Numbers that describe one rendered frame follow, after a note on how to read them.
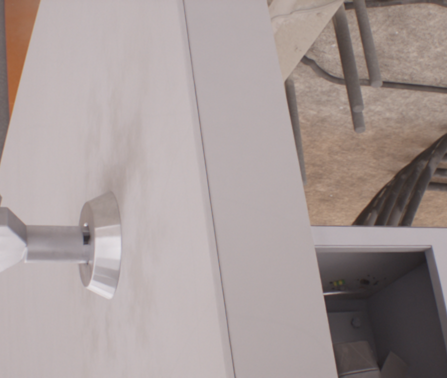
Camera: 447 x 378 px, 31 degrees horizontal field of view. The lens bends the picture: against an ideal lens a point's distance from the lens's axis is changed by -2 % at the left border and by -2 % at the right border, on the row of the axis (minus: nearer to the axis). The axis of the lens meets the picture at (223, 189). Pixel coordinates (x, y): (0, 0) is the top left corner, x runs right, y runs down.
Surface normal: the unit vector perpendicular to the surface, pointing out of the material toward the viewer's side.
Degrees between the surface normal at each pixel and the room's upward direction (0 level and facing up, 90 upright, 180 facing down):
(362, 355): 103
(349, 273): 0
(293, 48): 0
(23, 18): 90
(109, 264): 53
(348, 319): 90
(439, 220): 0
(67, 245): 67
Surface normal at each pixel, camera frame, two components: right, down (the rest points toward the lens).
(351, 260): 0.13, 0.91
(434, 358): -0.92, -0.04
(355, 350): 0.39, -0.62
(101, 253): -0.09, 0.06
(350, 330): 0.36, -0.43
